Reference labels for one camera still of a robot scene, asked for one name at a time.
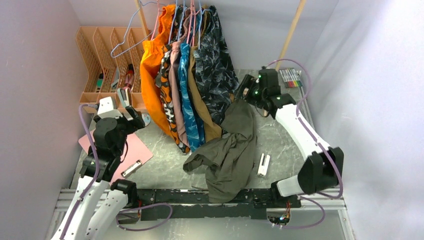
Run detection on black orange patterned shorts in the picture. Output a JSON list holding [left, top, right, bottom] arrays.
[[155, 6, 191, 155]]

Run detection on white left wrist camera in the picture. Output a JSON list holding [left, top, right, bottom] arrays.
[[97, 96, 123, 119]]

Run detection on olive green shorts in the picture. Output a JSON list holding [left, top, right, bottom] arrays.
[[182, 99, 258, 204]]

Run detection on blue correction tape package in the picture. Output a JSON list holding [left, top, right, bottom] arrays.
[[141, 113, 152, 127]]

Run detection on set of coloured markers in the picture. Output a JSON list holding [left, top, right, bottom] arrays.
[[279, 68, 303, 88]]

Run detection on blue wire hanger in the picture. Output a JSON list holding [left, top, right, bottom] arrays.
[[110, 0, 160, 59]]

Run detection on pink clipboard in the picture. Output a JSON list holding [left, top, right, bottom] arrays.
[[74, 133, 153, 185]]

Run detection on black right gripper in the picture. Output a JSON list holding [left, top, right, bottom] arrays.
[[233, 73, 267, 109]]

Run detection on peach desk organizer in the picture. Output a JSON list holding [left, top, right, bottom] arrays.
[[75, 26, 149, 113]]

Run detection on orange hanging shorts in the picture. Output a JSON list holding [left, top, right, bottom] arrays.
[[139, 4, 176, 136]]

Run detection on blue patterned shorts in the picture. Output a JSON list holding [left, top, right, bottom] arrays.
[[178, 10, 205, 152]]

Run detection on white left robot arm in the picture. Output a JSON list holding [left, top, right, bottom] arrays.
[[52, 103, 146, 240]]

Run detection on pink hanging shorts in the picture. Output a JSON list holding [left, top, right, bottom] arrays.
[[169, 6, 190, 147]]

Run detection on white stapler on table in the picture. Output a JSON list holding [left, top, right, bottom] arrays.
[[257, 153, 271, 177]]

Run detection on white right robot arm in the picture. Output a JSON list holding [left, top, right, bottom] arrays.
[[236, 67, 344, 207]]

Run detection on brown hanging shorts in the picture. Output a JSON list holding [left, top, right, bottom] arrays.
[[188, 5, 223, 143]]

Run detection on wooden clothes rack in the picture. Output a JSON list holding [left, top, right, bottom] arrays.
[[138, 0, 304, 70]]

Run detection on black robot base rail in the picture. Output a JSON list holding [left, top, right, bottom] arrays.
[[137, 188, 302, 221]]

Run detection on dark leaf-print shorts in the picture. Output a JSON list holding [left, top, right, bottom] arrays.
[[193, 5, 239, 125]]

